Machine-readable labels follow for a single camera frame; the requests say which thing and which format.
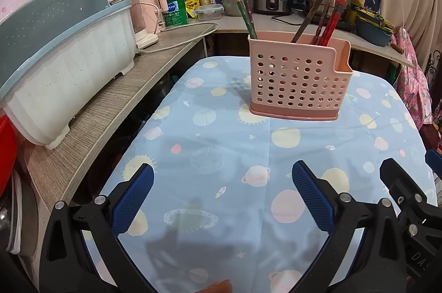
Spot red chopstick black band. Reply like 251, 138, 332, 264
317, 4, 343, 47

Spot brown chopstick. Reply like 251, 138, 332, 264
291, 0, 324, 43

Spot person's left hand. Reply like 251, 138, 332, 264
196, 279, 233, 293

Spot blue planet print tablecloth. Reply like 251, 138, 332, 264
102, 56, 437, 292

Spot wooden counter shelf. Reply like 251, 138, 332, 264
20, 11, 419, 211

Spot pink perforated utensil holder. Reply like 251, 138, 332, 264
248, 31, 353, 121

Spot pink floral garment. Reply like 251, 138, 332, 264
391, 27, 432, 130

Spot white blender jar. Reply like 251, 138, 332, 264
111, 0, 159, 49

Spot white dish drainer with lid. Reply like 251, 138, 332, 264
1, 0, 136, 149

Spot blue and yellow stacked basins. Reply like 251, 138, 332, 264
356, 8, 394, 47

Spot green detergent bottle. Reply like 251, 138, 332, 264
163, 0, 188, 27

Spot pink electric kettle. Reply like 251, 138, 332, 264
139, 0, 168, 34

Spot clear plastic food container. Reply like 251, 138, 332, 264
194, 4, 224, 20

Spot small steel pot with lid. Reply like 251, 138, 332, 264
221, 0, 254, 17

